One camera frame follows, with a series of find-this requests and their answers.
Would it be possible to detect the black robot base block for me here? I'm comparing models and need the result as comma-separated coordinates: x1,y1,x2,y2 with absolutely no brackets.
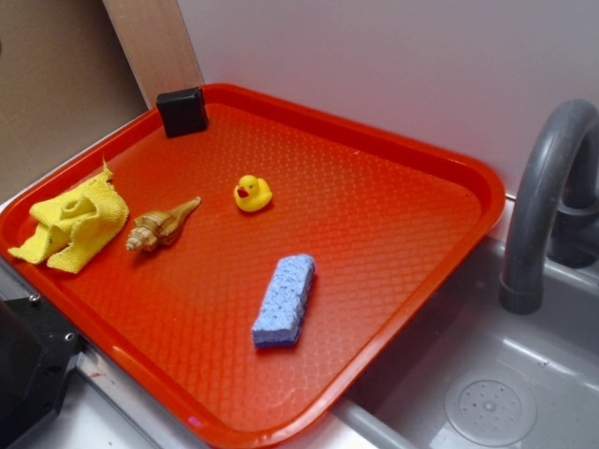
1,294,82,448

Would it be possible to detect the yellow rubber duck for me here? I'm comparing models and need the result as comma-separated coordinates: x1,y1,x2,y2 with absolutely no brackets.
233,175,273,212

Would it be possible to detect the blue sponge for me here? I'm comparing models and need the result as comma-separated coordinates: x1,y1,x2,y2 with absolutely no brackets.
252,254,315,349

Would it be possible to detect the brown striped seashell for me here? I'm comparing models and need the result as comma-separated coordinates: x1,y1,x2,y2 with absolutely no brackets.
125,196,202,253

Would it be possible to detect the red plastic tray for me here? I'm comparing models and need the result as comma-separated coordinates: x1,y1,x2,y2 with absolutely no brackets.
1,84,504,448

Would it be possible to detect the black box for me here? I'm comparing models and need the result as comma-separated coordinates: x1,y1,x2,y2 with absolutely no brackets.
156,87,209,138

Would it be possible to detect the grey toy sink basin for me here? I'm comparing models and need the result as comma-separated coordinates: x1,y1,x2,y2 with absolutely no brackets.
334,239,598,448

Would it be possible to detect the round grey sink drain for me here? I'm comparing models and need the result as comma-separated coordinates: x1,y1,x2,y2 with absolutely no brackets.
445,370,537,448

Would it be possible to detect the yellow cloth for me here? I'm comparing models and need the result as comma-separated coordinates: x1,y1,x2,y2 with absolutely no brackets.
8,166,129,274

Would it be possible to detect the grey toy faucet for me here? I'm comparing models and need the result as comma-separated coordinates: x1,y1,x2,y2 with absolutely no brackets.
500,99,598,314

